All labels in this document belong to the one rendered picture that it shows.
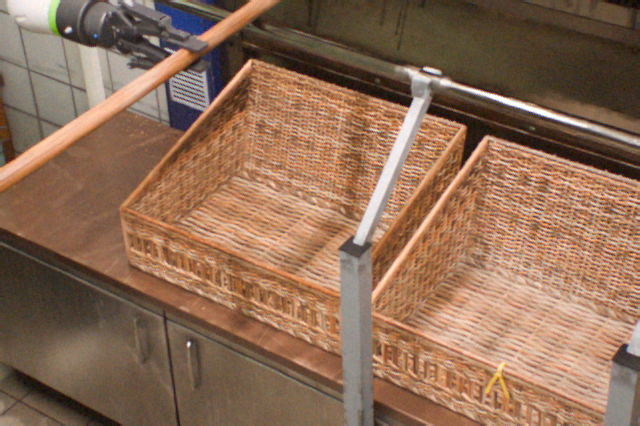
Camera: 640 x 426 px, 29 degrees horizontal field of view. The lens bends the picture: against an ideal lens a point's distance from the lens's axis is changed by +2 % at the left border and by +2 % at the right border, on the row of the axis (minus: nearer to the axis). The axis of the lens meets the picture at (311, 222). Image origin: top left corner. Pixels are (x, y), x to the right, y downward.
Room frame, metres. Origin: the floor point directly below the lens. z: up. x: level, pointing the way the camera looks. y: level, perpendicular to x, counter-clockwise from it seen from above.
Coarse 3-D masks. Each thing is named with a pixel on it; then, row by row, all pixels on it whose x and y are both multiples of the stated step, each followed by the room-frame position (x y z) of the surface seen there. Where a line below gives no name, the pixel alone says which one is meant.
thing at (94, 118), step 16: (256, 0) 2.03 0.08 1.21; (272, 0) 2.04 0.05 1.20; (240, 16) 1.97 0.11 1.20; (256, 16) 2.00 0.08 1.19; (208, 32) 1.92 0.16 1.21; (224, 32) 1.93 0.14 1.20; (208, 48) 1.89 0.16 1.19; (160, 64) 1.81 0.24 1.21; (176, 64) 1.82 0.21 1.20; (144, 80) 1.77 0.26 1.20; (160, 80) 1.79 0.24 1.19; (112, 96) 1.72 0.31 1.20; (128, 96) 1.73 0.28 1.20; (96, 112) 1.68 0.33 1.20; (112, 112) 1.69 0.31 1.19; (64, 128) 1.63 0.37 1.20; (80, 128) 1.64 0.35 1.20; (96, 128) 1.66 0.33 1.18; (48, 144) 1.59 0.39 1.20; (64, 144) 1.60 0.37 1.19; (16, 160) 1.55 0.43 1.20; (32, 160) 1.56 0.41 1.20; (48, 160) 1.58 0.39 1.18; (0, 176) 1.51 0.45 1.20; (16, 176) 1.52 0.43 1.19; (0, 192) 1.50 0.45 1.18
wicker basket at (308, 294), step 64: (256, 64) 2.43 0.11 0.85; (192, 128) 2.27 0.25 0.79; (256, 128) 2.40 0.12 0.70; (320, 128) 2.31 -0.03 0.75; (384, 128) 2.23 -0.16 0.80; (448, 128) 2.15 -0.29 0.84; (192, 192) 2.25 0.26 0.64; (256, 192) 2.31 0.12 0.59; (320, 192) 2.26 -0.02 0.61; (128, 256) 2.07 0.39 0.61; (192, 256) 1.97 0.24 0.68; (256, 256) 2.07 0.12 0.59; (320, 256) 2.06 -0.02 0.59; (384, 256) 1.88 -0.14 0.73; (320, 320) 1.79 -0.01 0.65
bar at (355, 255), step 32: (160, 0) 2.14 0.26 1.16; (192, 0) 2.10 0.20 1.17; (256, 32) 2.00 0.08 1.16; (288, 32) 1.97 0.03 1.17; (352, 64) 1.88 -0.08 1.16; (384, 64) 1.84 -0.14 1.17; (416, 96) 1.79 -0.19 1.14; (480, 96) 1.73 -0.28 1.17; (416, 128) 1.76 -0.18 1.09; (576, 128) 1.63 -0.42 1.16; (608, 128) 1.61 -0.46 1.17; (384, 192) 1.68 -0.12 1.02; (352, 256) 1.61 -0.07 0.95; (352, 288) 1.61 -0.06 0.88; (352, 320) 1.61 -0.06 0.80; (352, 352) 1.61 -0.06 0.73; (352, 384) 1.61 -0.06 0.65; (352, 416) 1.61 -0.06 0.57; (608, 416) 1.33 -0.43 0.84
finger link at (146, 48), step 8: (120, 40) 1.94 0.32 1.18; (144, 40) 1.95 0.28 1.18; (128, 48) 1.93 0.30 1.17; (136, 48) 1.92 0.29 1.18; (144, 48) 1.92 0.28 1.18; (152, 48) 1.92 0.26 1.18; (160, 48) 1.93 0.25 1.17; (152, 56) 1.91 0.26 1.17; (160, 56) 1.90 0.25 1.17; (168, 56) 1.91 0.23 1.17
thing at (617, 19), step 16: (528, 0) 2.09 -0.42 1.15; (544, 0) 2.07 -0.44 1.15; (560, 0) 2.05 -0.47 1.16; (576, 0) 2.04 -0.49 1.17; (592, 0) 2.02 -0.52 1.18; (608, 0) 2.01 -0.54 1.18; (624, 0) 2.00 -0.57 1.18; (592, 16) 2.02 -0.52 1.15; (608, 16) 2.00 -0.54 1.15; (624, 16) 1.98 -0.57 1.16
